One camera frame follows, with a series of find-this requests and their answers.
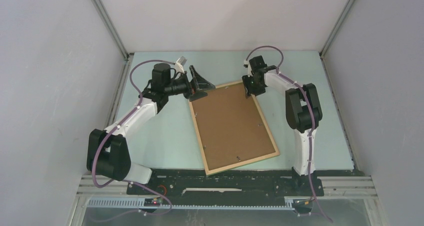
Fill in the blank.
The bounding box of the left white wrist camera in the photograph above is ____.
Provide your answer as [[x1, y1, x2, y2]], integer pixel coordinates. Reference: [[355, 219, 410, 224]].
[[174, 56, 187, 74]]

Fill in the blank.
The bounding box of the left aluminium corner post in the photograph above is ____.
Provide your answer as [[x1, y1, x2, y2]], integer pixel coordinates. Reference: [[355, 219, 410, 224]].
[[91, 0, 130, 61]]

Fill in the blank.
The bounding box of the right aluminium corner post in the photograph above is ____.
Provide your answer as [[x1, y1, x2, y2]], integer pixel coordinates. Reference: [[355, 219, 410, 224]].
[[319, 0, 357, 59]]

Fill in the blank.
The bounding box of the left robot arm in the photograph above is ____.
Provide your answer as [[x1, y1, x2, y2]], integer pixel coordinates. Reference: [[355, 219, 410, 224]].
[[86, 57, 215, 194]]

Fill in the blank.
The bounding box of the brown backing board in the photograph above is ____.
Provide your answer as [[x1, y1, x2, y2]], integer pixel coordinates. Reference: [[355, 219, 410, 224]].
[[191, 83, 277, 173]]

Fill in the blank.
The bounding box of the white cable duct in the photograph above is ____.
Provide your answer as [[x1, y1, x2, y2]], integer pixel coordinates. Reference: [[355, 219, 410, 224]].
[[86, 197, 312, 210]]

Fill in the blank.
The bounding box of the aluminium corner post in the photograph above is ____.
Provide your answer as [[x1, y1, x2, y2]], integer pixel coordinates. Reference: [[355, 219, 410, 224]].
[[319, 0, 357, 59], [91, 0, 130, 61]]

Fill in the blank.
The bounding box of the wooden picture frame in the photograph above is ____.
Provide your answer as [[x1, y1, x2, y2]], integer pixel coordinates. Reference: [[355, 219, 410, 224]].
[[187, 80, 281, 177]]

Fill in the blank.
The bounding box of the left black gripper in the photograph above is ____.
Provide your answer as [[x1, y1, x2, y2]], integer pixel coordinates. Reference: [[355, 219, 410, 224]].
[[164, 66, 215, 103]]

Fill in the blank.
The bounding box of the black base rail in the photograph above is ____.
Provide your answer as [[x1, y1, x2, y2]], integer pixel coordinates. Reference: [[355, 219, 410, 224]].
[[146, 169, 325, 206]]

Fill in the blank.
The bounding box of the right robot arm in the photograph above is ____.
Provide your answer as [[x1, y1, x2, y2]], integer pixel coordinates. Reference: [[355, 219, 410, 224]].
[[242, 55, 323, 195]]

